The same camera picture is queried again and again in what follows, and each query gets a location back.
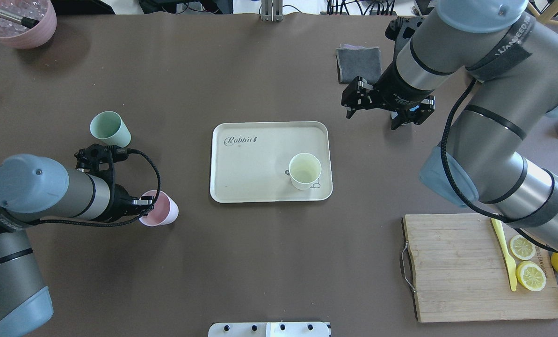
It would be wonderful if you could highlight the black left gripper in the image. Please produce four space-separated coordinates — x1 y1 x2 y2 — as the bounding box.
102 184 156 223

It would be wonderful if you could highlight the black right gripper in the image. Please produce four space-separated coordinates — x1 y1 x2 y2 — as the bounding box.
341 62 436 130

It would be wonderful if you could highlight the pink plastic cup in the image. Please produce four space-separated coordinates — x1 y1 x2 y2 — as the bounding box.
139 190 179 227

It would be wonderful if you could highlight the green plastic cup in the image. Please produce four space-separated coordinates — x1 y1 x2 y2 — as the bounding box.
90 111 131 147

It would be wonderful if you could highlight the pale yellow plastic cup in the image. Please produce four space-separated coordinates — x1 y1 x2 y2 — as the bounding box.
288 152 322 190

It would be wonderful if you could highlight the blue plastic cup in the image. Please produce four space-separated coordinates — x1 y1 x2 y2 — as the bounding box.
391 105 420 115

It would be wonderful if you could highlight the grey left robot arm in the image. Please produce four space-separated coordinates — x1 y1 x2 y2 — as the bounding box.
0 149 160 337

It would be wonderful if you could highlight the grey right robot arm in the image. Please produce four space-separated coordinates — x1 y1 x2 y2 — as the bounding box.
341 0 558 251

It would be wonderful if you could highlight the beige rabbit tray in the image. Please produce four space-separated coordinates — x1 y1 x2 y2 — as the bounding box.
210 121 333 203

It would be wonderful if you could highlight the grey folded cloth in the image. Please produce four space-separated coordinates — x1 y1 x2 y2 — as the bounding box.
336 44 382 85

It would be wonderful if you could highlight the wooden cutting board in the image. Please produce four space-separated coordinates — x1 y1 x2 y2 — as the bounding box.
402 214 558 323

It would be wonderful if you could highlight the wooden stand with round base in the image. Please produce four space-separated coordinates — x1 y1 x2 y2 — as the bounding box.
527 0 558 26

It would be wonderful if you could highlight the upper lemon slice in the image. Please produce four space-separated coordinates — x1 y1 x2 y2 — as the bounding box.
509 235 536 261

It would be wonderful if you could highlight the lemon slice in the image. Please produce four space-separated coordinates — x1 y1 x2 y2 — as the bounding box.
509 235 536 261
516 261 547 292

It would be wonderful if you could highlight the yellow plastic knife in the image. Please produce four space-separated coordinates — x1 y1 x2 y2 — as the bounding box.
491 218 518 292

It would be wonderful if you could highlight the pink ribbed bowl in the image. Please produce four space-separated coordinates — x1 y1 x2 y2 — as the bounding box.
0 0 57 49

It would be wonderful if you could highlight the lower lemon slice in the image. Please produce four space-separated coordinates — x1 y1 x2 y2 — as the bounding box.
516 261 547 292

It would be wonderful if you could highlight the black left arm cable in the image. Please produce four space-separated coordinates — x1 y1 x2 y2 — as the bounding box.
26 148 161 228

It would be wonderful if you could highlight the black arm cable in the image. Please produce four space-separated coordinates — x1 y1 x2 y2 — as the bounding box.
440 77 558 253
26 148 161 228

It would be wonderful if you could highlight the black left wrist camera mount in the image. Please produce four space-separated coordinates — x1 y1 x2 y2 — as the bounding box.
74 144 129 174

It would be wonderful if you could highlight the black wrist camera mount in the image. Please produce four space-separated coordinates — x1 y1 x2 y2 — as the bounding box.
74 144 129 174
385 16 425 54

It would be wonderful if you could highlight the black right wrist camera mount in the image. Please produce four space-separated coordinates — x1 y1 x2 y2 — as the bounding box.
385 16 425 54

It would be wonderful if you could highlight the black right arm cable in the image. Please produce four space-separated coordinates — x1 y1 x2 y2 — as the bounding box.
440 77 558 253

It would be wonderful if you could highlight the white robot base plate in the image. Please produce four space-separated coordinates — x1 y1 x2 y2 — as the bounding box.
208 321 332 337

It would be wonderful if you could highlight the metal handled scoop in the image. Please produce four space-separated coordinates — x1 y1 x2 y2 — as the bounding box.
0 8 40 29

